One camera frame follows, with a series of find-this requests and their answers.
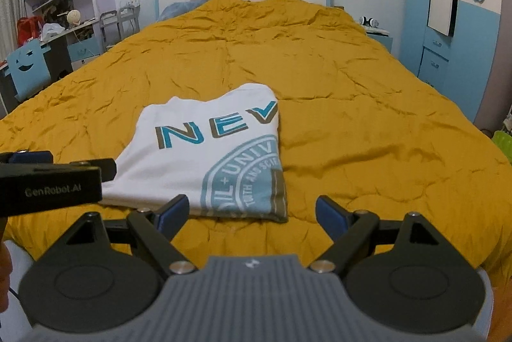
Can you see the white plastic bag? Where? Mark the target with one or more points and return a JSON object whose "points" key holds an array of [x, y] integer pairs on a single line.
{"points": [[52, 31]]}

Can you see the blue nightstand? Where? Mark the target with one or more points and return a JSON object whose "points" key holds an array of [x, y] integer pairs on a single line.
{"points": [[380, 40]]}

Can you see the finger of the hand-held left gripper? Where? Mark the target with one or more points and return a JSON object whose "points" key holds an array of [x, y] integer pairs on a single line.
{"points": [[30, 158], [106, 168]]}

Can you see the blue grey pillow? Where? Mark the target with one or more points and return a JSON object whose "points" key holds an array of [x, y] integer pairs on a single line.
{"points": [[176, 8]]}

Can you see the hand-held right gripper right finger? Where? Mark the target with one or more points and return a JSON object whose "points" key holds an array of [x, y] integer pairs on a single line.
{"points": [[330, 212]]}

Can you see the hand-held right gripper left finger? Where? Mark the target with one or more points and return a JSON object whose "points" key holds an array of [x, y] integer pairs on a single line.
{"points": [[174, 212]]}

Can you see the blue drawer desk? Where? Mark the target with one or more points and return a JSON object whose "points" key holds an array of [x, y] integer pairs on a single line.
{"points": [[84, 46]]}

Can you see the blue smiley face chair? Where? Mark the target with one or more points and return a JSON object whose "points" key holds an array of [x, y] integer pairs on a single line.
{"points": [[32, 74]]}

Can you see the yellow blanket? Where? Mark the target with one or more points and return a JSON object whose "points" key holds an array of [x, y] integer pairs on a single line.
{"points": [[340, 86]]}

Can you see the blue white wardrobe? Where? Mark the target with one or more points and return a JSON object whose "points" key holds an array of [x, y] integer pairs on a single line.
{"points": [[472, 46]]}

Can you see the white metal rack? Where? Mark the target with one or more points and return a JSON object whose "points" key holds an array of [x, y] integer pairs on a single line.
{"points": [[110, 16]]}

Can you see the white headphones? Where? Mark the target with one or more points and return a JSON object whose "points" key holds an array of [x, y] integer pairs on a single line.
{"points": [[368, 22]]}

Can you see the lime green plastic object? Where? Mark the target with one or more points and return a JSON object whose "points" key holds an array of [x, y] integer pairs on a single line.
{"points": [[503, 146]]}

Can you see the round white ball lamp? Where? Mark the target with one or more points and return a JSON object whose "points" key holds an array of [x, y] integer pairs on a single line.
{"points": [[74, 17]]}

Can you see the red bag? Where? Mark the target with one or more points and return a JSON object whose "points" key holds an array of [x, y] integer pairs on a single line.
{"points": [[28, 28]]}

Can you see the white printed t-shirt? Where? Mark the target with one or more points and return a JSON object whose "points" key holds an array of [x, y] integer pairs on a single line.
{"points": [[180, 166]]}

